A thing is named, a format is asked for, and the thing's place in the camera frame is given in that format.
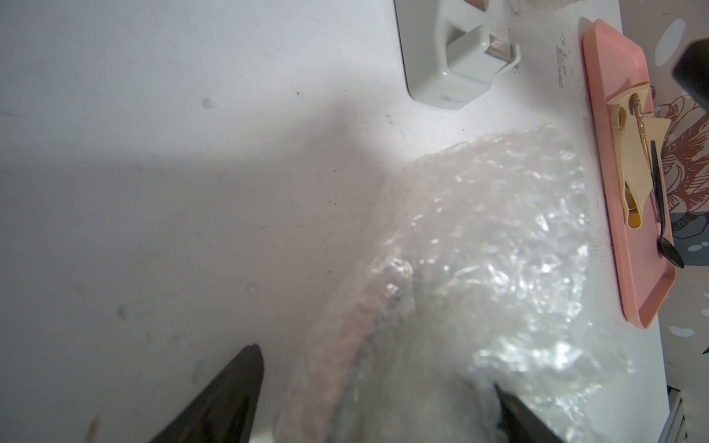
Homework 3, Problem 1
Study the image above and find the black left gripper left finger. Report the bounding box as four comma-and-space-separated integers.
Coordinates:
151, 343, 264, 443

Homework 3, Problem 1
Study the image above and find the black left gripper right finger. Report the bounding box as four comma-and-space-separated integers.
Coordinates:
494, 384, 563, 443

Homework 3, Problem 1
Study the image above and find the bubble wrap sheet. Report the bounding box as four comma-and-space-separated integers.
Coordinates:
525, 0, 580, 11
274, 127, 633, 442

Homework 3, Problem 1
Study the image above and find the pink floral leaf bowl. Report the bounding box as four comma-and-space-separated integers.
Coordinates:
300, 274, 413, 442

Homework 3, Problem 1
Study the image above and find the pink plastic tray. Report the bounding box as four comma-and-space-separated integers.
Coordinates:
582, 20, 676, 330

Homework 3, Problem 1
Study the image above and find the gold spoon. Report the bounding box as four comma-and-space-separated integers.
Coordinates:
630, 93, 652, 167

